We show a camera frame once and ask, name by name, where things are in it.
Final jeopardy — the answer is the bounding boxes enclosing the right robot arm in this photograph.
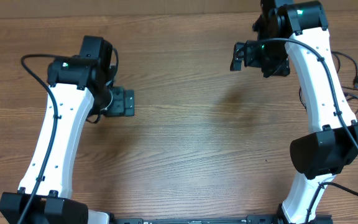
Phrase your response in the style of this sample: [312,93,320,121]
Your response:
[230,0,358,223]

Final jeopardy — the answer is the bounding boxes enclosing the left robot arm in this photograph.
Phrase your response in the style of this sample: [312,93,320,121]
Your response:
[0,35,135,223]

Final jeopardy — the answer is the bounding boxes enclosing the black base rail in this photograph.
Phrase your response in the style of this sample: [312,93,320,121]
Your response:
[88,210,334,224]

